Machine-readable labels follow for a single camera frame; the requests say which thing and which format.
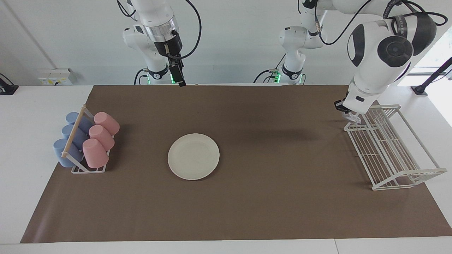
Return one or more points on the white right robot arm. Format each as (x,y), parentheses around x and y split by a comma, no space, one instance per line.
(155,14)

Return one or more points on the black table clamp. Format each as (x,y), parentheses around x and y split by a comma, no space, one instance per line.
(7,88)

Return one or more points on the blue plastic cup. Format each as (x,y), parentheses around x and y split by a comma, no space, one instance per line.
(60,151)
(84,123)
(79,137)

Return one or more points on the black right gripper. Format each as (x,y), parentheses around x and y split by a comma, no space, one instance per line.
(171,49)

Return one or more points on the cream round plate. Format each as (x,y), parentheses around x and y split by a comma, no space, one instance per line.
(193,156)

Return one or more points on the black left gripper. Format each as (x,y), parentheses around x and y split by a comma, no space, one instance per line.
(340,106)

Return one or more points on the silver glitter sponge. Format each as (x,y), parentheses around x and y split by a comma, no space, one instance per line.
(353,118)

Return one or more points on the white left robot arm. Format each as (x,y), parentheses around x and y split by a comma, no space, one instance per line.
(367,70)

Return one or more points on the brown table mat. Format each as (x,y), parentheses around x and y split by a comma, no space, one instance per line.
(268,204)

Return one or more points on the black mounting stand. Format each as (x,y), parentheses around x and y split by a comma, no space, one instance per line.
(429,79)

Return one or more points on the pink plastic cup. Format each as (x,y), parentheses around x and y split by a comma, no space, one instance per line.
(102,137)
(107,122)
(94,153)

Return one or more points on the white wall socket box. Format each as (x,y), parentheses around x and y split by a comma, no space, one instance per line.
(54,77)

